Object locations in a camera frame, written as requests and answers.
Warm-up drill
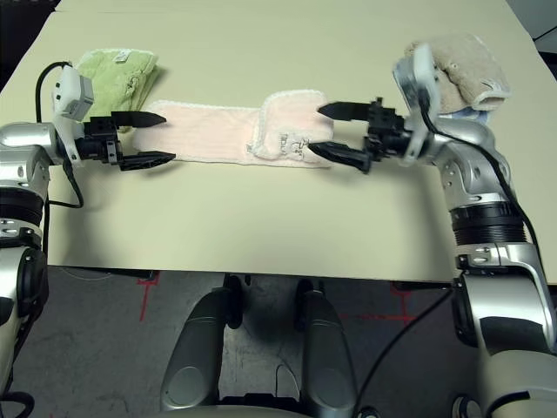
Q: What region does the pink embroidered towel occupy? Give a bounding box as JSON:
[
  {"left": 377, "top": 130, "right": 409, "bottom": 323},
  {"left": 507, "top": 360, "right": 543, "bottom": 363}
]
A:
[{"left": 132, "top": 89, "right": 336, "bottom": 169}]

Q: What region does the beige folded towel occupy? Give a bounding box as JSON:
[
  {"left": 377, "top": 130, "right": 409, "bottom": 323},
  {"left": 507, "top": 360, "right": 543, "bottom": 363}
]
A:
[{"left": 402, "top": 32, "right": 510, "bottom": 115}]

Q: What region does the black foam floor mat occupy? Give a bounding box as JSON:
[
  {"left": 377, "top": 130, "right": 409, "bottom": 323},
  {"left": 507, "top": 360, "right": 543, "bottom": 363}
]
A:
[{"left": 0, "top": 0, "right": 62, "bottom": 92}]

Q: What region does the grey round floor object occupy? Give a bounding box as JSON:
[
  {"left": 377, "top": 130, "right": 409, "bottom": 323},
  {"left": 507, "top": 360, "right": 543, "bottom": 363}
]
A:
[{"left": 452, "top": 394, "right": 482, "bottom": 418}]

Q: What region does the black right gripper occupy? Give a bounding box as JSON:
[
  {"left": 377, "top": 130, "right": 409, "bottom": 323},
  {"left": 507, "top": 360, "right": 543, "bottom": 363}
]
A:
[{"left": 309, "top": 98, "right": 413, "bottom": 175}]

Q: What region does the blue folded towel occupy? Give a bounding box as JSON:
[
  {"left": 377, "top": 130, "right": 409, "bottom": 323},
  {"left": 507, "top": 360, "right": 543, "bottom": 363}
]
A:
[{"left": 393, "top": 60, "right": 513, "bottom": 125}]

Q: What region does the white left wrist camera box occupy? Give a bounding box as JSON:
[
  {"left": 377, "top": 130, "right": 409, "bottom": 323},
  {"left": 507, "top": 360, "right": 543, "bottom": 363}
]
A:
[{"left": 50, "top": 63, "right": 96, "bottom": 169}]

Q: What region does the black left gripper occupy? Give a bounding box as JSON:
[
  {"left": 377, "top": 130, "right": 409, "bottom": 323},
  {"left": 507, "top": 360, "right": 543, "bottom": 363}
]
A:
[{"left": 77, "top": 111, "right": 178, "bottom": 172}]

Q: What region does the robot waist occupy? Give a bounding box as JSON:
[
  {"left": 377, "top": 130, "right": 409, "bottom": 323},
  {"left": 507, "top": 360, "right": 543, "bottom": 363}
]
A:
[{"left": 160, "top": 394, "right": 305, "bottom": 418}]

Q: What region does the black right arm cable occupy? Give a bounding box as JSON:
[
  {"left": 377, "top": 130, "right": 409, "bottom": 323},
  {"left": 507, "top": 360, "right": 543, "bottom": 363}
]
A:
[{"left": 354, "top": 104, "right": 537, "bottom": 418}]

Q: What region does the green folded towel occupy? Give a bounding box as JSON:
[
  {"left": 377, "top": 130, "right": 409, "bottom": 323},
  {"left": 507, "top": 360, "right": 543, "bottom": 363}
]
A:
[{"left": 74, "top": 48, "right": 160, "bottom": 134}]

